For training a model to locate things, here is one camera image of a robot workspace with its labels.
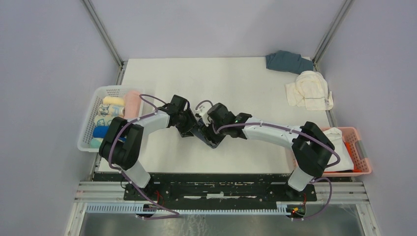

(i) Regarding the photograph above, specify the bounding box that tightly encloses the pink towel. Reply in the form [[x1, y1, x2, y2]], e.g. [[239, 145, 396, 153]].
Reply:
[[124, 90, 141, 119]]

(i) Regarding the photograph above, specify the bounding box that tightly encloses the pink plastic basket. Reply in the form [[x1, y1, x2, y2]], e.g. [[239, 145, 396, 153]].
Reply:
[[320, 127, 372, 177]]

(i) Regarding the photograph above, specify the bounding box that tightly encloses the patterned rolled towel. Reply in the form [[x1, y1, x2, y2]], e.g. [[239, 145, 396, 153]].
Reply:
[[97, 104, 125, 117], [94, 115, 115, 126]]

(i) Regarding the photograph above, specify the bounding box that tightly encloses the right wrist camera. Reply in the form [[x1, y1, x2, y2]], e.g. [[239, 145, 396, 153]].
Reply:
[[195, 105, 212, 127]]

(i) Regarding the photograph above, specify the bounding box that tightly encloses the teal blue towel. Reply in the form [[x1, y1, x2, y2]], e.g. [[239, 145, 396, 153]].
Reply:
[[265, 50, 314, 74]]

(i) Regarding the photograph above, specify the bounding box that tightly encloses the white cable duct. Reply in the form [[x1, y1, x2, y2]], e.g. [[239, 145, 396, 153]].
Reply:
[[86, 203, 290, 216]]

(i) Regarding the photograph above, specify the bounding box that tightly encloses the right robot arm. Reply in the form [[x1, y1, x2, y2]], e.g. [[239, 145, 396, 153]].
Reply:
[[195, 102, 341, 201]]

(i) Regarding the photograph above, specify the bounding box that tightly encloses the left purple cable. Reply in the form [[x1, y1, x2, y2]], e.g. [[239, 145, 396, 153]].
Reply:
[[107, 94, 181, 220]]

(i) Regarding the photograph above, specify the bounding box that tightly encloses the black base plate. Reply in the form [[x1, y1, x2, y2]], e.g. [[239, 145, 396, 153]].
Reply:
[[93, 173, 318, 211]]

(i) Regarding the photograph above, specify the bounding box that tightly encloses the white plastic basket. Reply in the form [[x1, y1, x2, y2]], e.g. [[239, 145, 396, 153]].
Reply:
[[77, 85, 144, 153]]

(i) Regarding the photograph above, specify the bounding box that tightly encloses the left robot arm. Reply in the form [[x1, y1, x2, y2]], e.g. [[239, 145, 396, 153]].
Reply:
[[98, 95, 197, 200]]

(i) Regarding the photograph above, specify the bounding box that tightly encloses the orange item in basket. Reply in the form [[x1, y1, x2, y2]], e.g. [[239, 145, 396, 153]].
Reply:
[[344, 142, 361, 173]]

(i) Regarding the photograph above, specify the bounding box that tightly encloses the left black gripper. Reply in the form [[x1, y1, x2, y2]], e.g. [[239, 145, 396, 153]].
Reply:
[[175, 108, 200, 138]]

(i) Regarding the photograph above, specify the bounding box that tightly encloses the dark blue towel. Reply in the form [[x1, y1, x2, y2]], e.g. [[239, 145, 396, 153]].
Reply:
[[191, 126, 218, 148]]

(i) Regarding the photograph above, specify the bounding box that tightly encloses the cream white towel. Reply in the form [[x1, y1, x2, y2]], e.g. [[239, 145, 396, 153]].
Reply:
[[285, 71, 334, 111]]

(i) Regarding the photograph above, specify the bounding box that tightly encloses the white towel in basket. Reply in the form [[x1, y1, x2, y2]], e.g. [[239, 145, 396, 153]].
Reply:
[[323, 127, 354, 172]]

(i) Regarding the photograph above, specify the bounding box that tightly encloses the blue rolled towel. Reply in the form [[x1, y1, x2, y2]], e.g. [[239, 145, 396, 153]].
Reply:
[[92, 126, 109, 138]]

